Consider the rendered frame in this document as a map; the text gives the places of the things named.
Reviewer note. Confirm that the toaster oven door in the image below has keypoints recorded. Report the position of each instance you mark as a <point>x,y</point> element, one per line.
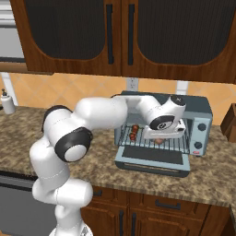
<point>153,155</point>

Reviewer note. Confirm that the metal toaster oven rack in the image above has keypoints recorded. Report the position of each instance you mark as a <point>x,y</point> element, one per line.
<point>175,144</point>

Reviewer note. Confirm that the grey range hood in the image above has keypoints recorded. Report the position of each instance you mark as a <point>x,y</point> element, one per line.
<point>10,30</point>

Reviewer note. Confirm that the white dispenser bottle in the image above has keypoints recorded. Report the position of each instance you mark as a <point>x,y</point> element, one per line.
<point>8,103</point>

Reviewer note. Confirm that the white wall socket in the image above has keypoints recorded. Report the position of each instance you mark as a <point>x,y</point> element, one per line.
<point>182,87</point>
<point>132,83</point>

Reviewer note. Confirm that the brown baguette bread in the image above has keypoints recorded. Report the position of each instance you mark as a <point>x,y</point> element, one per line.
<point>159,141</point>

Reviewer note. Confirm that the grey-blue toaster oven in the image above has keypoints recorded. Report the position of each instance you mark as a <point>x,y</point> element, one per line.
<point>196,106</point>

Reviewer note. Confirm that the dark toaster oven knob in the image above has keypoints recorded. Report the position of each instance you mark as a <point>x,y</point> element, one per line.
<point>198,145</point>
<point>202,126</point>

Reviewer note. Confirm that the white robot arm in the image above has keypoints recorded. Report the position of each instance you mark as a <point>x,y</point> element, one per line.
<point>101,112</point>

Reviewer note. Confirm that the brown drawer front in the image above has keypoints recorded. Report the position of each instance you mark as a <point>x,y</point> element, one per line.
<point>190,204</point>
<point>113,195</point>

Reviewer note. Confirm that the brown wooden block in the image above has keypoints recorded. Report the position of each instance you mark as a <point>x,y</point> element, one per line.
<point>230,123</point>

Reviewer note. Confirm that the kebab skewer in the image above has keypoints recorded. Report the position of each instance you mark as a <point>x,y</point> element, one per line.
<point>134,131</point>

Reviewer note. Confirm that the brown base cupboard door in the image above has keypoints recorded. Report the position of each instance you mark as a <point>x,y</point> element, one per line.
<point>101,221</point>
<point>166,224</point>

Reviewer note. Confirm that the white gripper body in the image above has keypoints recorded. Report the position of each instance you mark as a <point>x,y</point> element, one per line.
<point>162,133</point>

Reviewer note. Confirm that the grey dishwasher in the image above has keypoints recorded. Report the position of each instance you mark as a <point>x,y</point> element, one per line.
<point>21,209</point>

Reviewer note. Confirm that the brown wall cupboard door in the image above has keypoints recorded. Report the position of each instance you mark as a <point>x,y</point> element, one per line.
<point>184,30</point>
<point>64,30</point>

